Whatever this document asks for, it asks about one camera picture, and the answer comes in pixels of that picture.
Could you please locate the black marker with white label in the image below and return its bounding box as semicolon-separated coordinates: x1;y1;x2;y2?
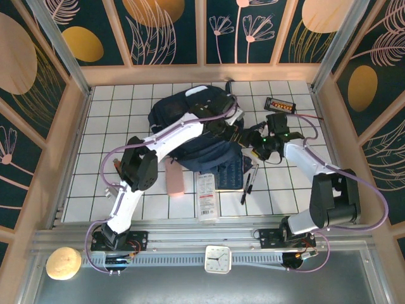
246;163;259;194

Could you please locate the plain black pen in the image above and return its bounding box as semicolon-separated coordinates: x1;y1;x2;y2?
240;172;252;206

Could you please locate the navy blue backpack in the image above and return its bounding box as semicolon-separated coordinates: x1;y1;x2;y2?
147;80;254;174

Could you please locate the clear packet with red label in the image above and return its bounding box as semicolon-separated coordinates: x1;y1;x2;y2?
194;172;221;222

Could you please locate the pink pencil case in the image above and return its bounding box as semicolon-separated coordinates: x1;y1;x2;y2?
165;158;185;198

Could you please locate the black board with orange connectors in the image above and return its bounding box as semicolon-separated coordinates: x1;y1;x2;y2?
265;97;297;115

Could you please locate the white square clock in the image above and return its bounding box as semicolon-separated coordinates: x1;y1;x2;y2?
204;244;232;274

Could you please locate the beige round sponge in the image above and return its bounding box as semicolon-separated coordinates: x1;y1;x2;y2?
46;248;82;281

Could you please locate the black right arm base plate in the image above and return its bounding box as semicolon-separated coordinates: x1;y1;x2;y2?
259;227;316;251

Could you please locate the aluminium mounting rail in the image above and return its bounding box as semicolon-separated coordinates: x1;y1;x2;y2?
31;220;373;253

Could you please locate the black controller board with wires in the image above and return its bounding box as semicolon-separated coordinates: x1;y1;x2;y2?
104;253;137;275
282;250;320;272

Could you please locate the aluminium frame post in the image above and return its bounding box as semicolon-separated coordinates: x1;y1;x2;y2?
311;0;371;92
27;0;92;98

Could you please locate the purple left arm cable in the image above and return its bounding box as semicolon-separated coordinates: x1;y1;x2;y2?
84;94;239;275

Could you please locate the grey slotted cable duct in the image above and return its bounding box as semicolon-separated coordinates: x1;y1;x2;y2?
80;251;285;269

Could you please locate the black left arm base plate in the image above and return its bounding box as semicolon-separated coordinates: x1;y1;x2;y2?
90;230;149;253

